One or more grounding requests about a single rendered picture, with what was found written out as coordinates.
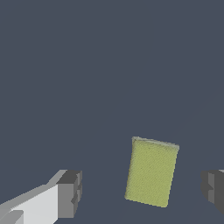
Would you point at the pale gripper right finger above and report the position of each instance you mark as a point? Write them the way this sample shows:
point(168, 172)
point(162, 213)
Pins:
point(214, 188)

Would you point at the yellow-green rectangular sponge block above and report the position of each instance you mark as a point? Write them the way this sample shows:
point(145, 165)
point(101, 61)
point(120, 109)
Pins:
point(151, 173)

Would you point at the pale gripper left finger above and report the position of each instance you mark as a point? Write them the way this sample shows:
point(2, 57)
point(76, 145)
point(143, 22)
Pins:
point(43, 201)

